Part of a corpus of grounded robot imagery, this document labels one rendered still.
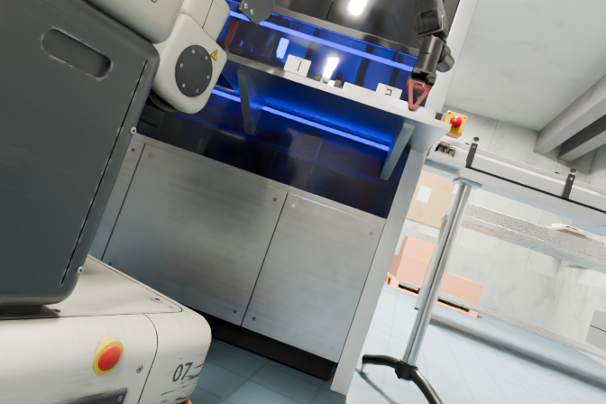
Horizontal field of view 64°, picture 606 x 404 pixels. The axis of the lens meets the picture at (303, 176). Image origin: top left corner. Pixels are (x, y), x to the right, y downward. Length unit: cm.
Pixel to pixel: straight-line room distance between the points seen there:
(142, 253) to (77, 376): 108
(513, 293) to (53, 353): 904
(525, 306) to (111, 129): 913
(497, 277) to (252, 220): 798
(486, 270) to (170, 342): 870
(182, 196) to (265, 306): 49
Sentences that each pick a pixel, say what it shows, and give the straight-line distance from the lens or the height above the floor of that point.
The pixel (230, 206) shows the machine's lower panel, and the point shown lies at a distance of 172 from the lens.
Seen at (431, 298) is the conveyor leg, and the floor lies 39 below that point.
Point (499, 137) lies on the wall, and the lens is 968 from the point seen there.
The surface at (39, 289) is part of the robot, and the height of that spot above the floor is 33.
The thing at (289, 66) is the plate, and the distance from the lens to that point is 178.
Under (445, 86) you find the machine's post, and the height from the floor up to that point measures 111.
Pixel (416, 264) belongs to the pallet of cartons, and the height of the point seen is 38.
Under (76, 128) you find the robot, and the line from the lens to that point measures 67.
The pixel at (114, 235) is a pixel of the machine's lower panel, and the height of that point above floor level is 23.
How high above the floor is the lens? 53
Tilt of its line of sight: 4 degrees up
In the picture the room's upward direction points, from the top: 19 degrees clockwise
